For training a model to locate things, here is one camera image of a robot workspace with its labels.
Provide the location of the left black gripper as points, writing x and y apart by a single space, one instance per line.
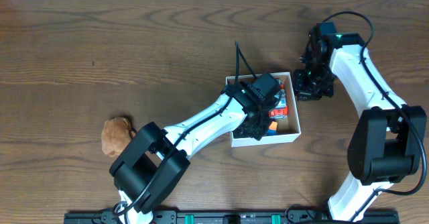
256 127

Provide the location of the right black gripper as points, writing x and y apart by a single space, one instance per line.
309 92

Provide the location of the multicoloured puzzle cube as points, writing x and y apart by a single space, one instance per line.
272 130

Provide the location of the red toy truck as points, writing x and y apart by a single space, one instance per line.
281 109

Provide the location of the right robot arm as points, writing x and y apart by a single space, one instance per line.
387 143

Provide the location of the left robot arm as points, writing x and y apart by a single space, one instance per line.
152 164

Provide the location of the brown plush hamster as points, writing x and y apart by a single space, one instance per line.
116 135

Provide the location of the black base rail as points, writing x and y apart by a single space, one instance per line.
290 216

